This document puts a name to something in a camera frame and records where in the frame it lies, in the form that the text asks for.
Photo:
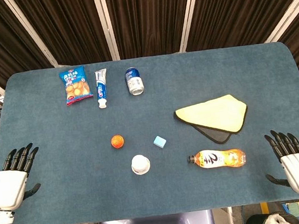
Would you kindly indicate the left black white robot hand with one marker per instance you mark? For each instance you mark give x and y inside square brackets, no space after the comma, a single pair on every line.
[9,189]

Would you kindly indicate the white floral paper cup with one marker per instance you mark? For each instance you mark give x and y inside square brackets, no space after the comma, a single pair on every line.
[140,164]

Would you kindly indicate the black bag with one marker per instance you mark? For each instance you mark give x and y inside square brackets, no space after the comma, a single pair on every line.
[254,223]

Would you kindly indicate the orange tea drink bottle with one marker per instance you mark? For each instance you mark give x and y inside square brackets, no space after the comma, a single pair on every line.
[218,159]

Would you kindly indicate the yellow grey microfiber cloth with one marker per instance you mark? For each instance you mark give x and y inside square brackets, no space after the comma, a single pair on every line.
[212,113]

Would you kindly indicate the orange ball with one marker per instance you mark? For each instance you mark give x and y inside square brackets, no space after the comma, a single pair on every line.
[117,141]

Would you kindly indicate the blue cookie snack bag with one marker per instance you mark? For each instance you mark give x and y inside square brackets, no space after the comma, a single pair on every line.
[76,85]

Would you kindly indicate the white blue toothpaste tube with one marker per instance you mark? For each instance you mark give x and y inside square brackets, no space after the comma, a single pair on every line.
[102,87]

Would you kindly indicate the blue felt table cover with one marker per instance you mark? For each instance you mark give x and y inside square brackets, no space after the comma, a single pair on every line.
[159,192]

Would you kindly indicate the light blue block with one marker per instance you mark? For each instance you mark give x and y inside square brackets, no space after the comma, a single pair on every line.
[160,141]

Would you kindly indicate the blue white drink can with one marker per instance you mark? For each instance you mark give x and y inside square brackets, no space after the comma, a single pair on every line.
[134,81]

